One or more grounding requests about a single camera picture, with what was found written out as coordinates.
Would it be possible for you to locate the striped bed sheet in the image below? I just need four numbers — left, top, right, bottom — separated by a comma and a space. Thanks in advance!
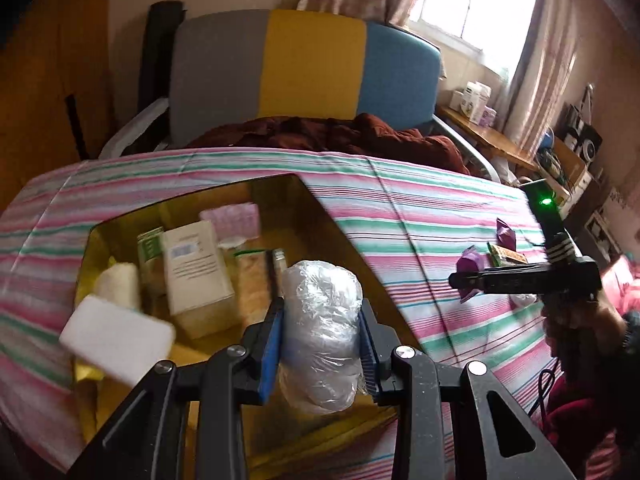
0, 147, 616, 480

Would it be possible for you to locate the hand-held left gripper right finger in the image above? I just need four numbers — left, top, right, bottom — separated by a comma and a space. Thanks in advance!
356, 299, 568, 480

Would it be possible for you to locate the person's right hand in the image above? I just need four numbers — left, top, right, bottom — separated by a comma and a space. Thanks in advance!
542, 290, 628, 366

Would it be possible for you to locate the black strap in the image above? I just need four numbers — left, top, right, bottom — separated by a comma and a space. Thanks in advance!
65, 94, 92, 161

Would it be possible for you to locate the grey yellow blue chair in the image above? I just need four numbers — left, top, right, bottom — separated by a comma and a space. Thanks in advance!
100, 8, 501, 181

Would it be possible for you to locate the rolled white sock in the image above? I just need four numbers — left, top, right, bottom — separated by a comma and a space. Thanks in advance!
94, 261, 142, 311

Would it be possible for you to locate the pink packet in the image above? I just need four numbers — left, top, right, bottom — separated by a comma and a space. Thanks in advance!
199, 201, 261, 241

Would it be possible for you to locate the white carton box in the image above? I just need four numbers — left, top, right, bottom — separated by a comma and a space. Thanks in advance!
162, 220, 236, 338

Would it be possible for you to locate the black patterned bag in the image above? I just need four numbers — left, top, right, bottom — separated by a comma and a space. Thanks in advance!
557, 85, 604, 161

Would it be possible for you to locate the small upright tube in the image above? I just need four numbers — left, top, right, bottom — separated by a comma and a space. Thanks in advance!
271, 247, 288, 286

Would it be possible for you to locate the bright window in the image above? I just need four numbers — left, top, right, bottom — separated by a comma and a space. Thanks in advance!
407, 0, 543, 76

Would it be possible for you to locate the brown zip bag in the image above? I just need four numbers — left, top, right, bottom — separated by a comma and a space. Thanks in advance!
232, 247, 273, 321

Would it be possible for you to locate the green white small box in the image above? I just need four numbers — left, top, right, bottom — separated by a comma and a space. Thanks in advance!
136, 226, 168, 301

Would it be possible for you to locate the dark red jacket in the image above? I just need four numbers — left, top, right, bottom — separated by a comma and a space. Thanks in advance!
187, 112, 471, 176

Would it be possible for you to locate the purple candy wrapper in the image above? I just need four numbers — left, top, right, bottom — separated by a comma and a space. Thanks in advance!
457, 245, 485, 303
495, 217, 517, 248

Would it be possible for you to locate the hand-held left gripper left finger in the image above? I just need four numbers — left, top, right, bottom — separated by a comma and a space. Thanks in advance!
67, 297, 286, 480

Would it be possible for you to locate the wooden cabinet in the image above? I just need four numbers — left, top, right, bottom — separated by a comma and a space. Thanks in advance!
0, 0, 116, 196

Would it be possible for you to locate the open cardboard box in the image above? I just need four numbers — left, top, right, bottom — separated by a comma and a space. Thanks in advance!
535, 135, 593, 206

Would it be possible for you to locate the red cloth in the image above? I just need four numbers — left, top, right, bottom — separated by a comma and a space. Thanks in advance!
542, 375, 640, 480

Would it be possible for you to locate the gold tin box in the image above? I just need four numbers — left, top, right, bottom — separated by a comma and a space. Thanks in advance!
72, 174, 426, 466

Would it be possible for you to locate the thin black cable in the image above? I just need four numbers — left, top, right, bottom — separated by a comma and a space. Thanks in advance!
536, 367, 560, 417

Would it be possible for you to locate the white printed box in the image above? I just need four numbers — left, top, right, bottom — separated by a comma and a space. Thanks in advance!
465, 81, 493, 121

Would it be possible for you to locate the plastic-wrapped white roll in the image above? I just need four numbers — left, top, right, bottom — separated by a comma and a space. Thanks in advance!
276, 259, 366, 415

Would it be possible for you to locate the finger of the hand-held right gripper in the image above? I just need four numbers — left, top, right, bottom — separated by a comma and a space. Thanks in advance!
448, 264, 551, 295

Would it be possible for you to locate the pink cloth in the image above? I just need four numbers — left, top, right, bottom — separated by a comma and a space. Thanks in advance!
600, 255, 640, 311

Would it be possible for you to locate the white sponge block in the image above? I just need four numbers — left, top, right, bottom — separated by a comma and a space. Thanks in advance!
59, 294, 177, 386

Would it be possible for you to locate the small printed packet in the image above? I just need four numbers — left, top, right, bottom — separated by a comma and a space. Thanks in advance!
487, 242, 528, 266

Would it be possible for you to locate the wooden side desk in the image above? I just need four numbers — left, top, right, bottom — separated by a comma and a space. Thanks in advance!
437, 105, 541, 173

